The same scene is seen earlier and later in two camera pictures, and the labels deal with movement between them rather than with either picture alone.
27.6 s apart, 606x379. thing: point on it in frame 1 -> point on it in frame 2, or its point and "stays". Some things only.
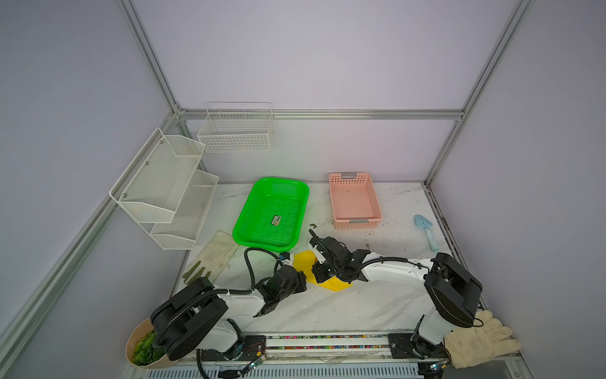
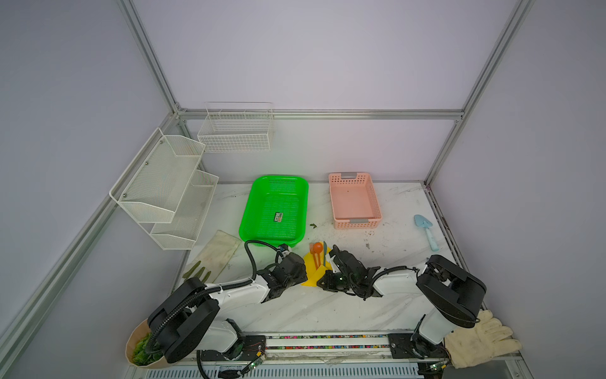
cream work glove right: (478, 344) stays
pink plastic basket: (353, 200) stays
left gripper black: (300, 280) -> (301, 276)
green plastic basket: (273, 214) stays
